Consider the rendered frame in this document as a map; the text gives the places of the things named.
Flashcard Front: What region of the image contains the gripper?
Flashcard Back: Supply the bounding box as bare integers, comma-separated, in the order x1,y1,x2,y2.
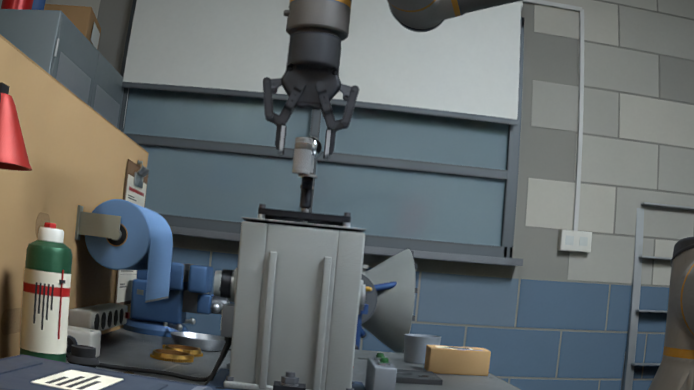
262,28,360,160

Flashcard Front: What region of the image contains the dark shift lever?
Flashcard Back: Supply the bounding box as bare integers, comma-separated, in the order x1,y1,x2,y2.
299,174,317,214

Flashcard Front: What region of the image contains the black tower top plate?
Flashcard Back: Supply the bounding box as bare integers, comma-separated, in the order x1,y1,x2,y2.
256,203,353,227

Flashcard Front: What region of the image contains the grey shifter tower body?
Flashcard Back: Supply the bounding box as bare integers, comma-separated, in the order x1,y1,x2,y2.
223,216,368,390

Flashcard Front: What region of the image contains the grey blue roller door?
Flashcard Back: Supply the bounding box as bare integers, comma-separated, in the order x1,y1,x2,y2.
121,0,525,268

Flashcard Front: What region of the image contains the blue fork part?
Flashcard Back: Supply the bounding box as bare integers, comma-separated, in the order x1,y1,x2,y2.
355,278,399,349

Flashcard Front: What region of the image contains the brown clipboard with paper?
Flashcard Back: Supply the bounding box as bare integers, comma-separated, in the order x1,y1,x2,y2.
122,158,151,209

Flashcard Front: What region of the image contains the grey cone housing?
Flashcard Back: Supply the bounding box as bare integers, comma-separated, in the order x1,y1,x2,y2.
359,248,418,353

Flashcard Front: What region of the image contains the blue paper roll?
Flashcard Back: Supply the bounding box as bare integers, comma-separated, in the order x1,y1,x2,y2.
83,198,175,304

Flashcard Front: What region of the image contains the blue bench vise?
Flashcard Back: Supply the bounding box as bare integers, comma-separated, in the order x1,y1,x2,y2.
125,261,238,336

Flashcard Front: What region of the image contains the tan back board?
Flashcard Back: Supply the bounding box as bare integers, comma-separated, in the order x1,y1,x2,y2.
0,35,150,359

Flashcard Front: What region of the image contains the cardboard box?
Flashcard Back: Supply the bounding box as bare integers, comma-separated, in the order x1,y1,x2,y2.
45,4,102,49

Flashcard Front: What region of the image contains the metal bowl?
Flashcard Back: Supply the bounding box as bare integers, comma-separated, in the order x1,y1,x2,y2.
170,328,227,353

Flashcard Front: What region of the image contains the grey cup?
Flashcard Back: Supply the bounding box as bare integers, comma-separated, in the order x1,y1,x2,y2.
402,332,442,366

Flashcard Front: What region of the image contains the grey bolt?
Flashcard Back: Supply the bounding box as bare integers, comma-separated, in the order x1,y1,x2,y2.
272,370,309,390

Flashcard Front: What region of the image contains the grey box with green button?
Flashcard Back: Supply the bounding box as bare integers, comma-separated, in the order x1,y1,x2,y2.
365,351,399,390

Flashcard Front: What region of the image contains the dark grey flat plate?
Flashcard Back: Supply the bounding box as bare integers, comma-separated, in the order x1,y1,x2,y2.
395,363,444,387

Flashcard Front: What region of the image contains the tan block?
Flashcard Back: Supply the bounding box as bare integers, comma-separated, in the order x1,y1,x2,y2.
423,343,492,377

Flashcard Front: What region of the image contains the grey socket holder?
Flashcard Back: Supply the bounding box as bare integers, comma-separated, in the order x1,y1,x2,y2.
68,301,131,332

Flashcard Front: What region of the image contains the dark grey mat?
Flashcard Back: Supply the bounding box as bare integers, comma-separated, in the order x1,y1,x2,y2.
96,327,233,382

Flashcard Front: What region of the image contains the red lamp shade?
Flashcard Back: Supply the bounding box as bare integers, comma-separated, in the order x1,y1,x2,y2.
0,82,33,173

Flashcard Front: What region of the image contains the red container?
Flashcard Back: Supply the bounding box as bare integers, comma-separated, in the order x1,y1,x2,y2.
0,0,47,12

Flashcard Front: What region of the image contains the grey block with black base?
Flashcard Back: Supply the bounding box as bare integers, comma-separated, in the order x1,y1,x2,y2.
65,324,104,367

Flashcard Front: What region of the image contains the green white spray can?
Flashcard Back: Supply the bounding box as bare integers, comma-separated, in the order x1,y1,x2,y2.
19,221,74,363

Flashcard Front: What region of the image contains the white striped label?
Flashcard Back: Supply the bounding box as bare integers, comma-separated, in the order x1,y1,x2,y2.
30,368,125,390

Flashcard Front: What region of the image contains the grey shelf rack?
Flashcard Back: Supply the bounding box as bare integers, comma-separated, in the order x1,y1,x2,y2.
622,202,694,390

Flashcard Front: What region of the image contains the silver test handle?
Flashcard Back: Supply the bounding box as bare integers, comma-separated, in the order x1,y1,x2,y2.
291,135,323,178

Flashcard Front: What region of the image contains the grey roll bracket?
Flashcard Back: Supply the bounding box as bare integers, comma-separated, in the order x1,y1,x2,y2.
75,205,124,241

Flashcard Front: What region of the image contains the grey wall cabinet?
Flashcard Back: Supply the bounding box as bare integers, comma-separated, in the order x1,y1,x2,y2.
0,7,126,130

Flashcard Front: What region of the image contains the white wall conduit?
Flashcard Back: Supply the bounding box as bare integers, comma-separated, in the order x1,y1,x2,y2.
519,0,587,232

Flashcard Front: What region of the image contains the brass ring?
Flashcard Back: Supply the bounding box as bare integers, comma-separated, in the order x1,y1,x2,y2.
150,343,204,364

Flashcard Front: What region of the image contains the white wall switch plate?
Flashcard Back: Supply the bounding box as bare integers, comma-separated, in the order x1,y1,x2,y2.
558,228,594,254

